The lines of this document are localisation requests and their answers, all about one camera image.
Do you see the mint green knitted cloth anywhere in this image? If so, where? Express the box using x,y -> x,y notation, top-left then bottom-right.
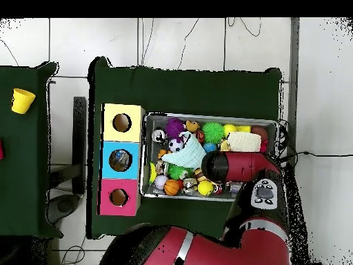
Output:
161,131 -> 207,170

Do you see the cream knitted cloth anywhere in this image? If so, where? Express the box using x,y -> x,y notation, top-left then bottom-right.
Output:
226,131 -> 262,153

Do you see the yellow plastic cup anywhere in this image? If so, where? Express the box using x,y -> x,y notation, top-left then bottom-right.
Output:
10,88 -> 37,115

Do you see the silver mesh bin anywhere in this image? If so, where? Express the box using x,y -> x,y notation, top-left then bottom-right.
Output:
139,111 -> 279,204

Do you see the wooden three-hole box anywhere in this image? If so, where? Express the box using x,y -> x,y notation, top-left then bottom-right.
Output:
97,103 -> 146,217

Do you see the toy soccer ball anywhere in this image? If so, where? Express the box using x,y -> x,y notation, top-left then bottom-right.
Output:
168,137 -> 185,153

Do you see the purple spiky ball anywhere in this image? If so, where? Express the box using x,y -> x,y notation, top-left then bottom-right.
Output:
164,117 -> 185,139

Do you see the silver drink can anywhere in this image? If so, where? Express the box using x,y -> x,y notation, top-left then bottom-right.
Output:
151,128 -> 168,144

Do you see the yellow toy banana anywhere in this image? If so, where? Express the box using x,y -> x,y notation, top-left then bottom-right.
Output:
148,161 -> 158,185

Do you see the white toy baseball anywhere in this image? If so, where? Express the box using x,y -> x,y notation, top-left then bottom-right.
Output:
154,174 -> 169,190

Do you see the green koosh ball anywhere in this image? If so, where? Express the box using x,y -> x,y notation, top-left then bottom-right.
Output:
201,121 -> 225,144

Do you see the orange toy basketball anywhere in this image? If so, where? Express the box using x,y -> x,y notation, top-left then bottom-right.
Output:
163,179 -> 181,196

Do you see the dark green table cloth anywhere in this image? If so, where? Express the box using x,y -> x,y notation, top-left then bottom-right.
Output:
86,56 -> 283,240

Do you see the black stand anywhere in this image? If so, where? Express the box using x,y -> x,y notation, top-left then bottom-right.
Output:
46,96 -> 87,225

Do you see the dark green side-table cloth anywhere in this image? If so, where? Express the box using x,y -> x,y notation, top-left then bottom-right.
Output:
0,61 -> 64,238

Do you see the black power cable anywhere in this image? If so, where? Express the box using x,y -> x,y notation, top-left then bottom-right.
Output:
278,150 -> 353,166

